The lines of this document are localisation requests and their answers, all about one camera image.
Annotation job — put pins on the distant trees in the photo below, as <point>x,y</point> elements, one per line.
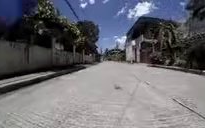
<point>113,55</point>

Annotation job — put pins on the grey concrete road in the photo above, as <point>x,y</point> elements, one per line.
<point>100,96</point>

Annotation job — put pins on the building with dark roof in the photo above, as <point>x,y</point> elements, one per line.
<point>140,40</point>

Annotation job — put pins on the concrete sidewalk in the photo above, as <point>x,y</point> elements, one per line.
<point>23,80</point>

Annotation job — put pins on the raised concrete kerb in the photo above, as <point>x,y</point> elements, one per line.
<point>186,70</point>

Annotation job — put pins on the overgrown bushes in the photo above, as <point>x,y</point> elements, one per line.
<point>190,50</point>

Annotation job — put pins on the trees behind wall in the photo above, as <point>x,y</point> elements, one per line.
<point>86,33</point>

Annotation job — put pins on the pale concrete wall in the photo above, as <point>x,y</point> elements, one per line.
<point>10,56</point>

